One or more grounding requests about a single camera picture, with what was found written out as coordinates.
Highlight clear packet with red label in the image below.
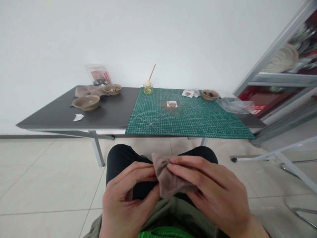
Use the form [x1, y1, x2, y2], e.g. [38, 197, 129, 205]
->
[84, 63, 111, 87]

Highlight red and white packet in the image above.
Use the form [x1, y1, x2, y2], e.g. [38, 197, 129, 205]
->
[249, 104, 267, 116]

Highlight brown bowl with pale pieces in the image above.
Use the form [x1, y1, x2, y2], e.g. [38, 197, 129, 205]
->
[102, 84, 123, 96]

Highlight empty brown ceramic bowl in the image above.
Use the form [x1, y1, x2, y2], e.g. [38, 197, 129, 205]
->
[71, 94, 101, 112]

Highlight dark grey table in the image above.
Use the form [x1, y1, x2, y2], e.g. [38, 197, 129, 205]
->
[16, 85, 267, 170]

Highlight metal shelf rack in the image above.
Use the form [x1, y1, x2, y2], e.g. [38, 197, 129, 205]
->
[232, 0, 317, 149]

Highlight brown bowl with dark pieces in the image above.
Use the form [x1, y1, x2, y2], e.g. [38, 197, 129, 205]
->
[201, 89, 221, 102]

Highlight person's right hand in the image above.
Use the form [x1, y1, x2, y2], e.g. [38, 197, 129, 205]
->
[167, 156, 254, 235]

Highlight green cutting mat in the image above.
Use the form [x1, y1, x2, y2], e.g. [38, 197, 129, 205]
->
[124, 87, 256, 139]

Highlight person's left hand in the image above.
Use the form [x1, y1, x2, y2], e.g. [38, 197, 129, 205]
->
[98, 161, 162, 238]

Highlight brown cloth pouch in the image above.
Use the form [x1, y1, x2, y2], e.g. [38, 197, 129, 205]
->
[151, 152, 199, 199]

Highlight person's body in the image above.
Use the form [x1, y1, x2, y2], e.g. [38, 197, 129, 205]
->
[84, 195, 225, 238]

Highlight chrome tube chair frame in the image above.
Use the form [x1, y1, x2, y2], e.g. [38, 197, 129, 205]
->
[279, 160, 317, 225]

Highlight opened clear sachet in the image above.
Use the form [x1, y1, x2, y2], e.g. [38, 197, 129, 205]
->
[182, 88, 200, 99]

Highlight crumpled clear plastic bags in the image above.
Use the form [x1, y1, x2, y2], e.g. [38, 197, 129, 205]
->
[215, 90, 256, 115]

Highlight white metal frame stand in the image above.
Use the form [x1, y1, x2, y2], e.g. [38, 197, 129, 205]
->
[229, 135, 317, 194]

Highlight small glass jar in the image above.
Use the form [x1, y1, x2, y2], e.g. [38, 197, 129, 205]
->
[143, 79, 154, 95]

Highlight brown cloth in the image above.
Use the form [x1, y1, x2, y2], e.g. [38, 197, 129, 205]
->
[70, 85, 106, 108]

